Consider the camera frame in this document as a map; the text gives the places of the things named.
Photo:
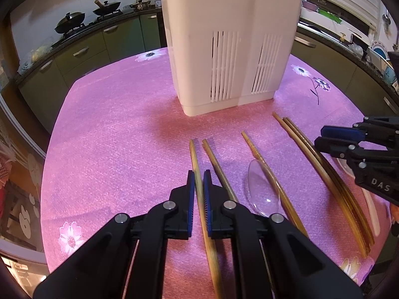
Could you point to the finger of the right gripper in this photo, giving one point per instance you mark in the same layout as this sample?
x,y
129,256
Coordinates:
x,y
343,133
334,146

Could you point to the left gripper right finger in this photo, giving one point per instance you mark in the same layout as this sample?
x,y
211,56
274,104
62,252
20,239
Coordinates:
x,y
271,257

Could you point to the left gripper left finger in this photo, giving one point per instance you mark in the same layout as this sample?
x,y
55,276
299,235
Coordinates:
x,y
126,257

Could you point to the wooden chopstick dark tip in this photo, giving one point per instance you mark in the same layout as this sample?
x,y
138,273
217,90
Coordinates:
x,y
344,204

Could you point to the clear plastic spoon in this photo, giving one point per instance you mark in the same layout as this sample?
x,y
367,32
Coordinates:
x,y
261,195

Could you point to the white ceramic spoon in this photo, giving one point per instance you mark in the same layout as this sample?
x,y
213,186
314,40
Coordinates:
x,y
368,198

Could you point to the person's right hand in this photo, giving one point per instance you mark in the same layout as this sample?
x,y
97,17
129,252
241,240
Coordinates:
x,y
394,214

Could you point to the dish rack with dishes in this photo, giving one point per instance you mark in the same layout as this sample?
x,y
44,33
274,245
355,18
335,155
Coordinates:
x,y
375,55

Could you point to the pink floral tablecloth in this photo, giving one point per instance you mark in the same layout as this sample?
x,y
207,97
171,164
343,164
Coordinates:
x,y
121,144

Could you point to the white plastic utensil holder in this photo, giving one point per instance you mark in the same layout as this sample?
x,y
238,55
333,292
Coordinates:
x,y
225,53

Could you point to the green lower cabinets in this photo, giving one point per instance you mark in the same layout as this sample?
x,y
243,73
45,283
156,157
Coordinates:
x,y
46,83

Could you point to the small pot on counter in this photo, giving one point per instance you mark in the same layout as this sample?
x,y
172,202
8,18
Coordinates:
x,y
140,5

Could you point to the black wok with lid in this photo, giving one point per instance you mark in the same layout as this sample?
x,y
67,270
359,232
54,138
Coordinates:
x,y
69,22

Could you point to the black pan with handle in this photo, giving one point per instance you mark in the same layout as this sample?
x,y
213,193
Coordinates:
x,y
106,7

